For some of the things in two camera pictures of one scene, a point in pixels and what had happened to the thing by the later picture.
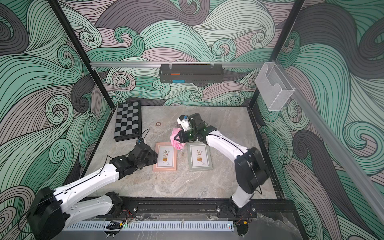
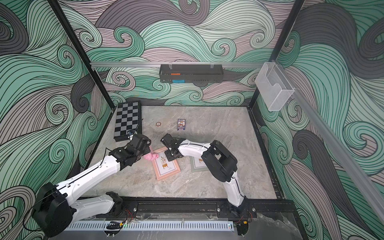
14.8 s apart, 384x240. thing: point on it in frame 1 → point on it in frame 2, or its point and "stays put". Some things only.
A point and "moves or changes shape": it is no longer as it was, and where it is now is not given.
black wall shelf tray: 191,73 stays put
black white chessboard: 128,122 stays put
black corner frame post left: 66,24 stays put
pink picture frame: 167,157 moves or changes shape
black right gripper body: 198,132 → 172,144
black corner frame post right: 282,39 stays put
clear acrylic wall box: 274,89 stays put
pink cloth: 177,144 moves or changes shape
